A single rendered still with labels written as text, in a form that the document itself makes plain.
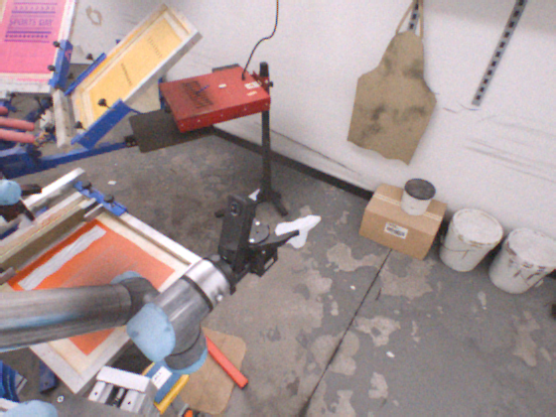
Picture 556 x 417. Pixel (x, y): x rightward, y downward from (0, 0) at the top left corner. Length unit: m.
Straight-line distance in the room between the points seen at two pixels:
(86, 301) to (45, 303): 0.06
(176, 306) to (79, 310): 0.14
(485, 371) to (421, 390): 0.41
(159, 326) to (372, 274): 2.22
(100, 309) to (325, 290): 2.02
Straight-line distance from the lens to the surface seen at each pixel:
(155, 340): 0.54
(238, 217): 0.56
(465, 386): 2.49
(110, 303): 0.64
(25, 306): 0.57
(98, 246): 1.69
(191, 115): 2.06
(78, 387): 1.36
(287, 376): 2.27
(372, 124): 2.64
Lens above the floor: 2.16
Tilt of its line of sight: 46 degrees down
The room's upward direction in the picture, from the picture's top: straight up
